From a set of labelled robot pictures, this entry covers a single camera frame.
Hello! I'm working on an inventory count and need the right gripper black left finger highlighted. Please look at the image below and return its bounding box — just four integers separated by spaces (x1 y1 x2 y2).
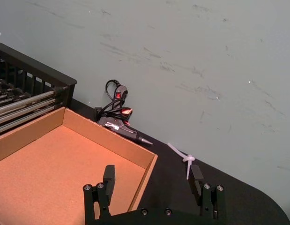
83 165 116 221

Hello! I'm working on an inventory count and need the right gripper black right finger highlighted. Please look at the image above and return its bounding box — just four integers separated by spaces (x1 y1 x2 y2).
188 165 227 221

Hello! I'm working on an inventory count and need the black table cloth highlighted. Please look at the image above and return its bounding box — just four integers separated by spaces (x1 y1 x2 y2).
71 98 290 225

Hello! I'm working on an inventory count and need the white three-armed plastic piece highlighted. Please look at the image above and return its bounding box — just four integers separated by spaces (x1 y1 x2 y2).
167 142 196 180

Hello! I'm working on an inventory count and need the shallow brown cardboard tray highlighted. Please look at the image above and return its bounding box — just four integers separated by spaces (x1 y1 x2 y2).
0 106 159 225

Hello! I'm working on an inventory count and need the black rack with steel bars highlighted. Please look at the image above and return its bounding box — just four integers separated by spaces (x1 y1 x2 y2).
0 41 78 138

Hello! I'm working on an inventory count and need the black corded tool red switch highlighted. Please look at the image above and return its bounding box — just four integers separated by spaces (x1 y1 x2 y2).
94 79 154 146

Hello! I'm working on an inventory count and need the plain pale wall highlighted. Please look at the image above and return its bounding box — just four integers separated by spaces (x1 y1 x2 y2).
0 0 290 225

